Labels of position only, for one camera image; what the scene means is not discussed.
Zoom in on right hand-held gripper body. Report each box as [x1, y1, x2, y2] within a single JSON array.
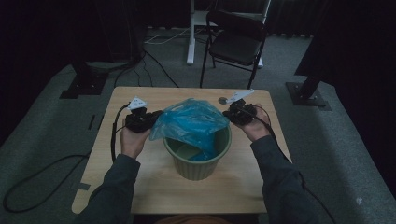
[[225, 89, 259, 127]]

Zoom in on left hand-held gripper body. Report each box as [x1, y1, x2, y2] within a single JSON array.
[[124, 96, 154, 134]]

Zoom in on blue plastic trash bag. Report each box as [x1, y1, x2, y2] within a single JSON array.
[[148, 97, 231, 162]]

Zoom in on green ribbed trash bin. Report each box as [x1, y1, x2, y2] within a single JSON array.
[[163, 124, 233, 182]]

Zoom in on person's right hand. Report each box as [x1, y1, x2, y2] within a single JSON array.
[[240, 104, 272, 143]]

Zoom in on person's left hand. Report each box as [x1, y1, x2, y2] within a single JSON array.
[[119, 125, 151, 160]]

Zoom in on black stand base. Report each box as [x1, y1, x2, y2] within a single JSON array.
[[285, 74, 332, 112], [59, 60, 109, 100]]

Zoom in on black folding chair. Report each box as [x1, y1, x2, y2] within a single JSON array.
[[199, 10, 269, 90]]

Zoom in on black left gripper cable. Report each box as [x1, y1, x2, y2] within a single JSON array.
[[110, 104, 131, 163]]

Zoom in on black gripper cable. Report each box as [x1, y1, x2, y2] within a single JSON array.
[[110, 104, 131, 163], [246, 105, 338, 224]]

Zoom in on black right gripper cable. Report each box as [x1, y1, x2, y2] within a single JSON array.
[[246, 105, 338, 224]]

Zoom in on black floor cables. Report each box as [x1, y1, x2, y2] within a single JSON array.
[[113, 49, 180, 89]]

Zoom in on white floor cable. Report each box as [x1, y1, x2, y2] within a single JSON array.
[[144, 27, 191, 45]]

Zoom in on long black floor cable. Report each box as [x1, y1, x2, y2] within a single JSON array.
[[2, 153, 92, 215]]

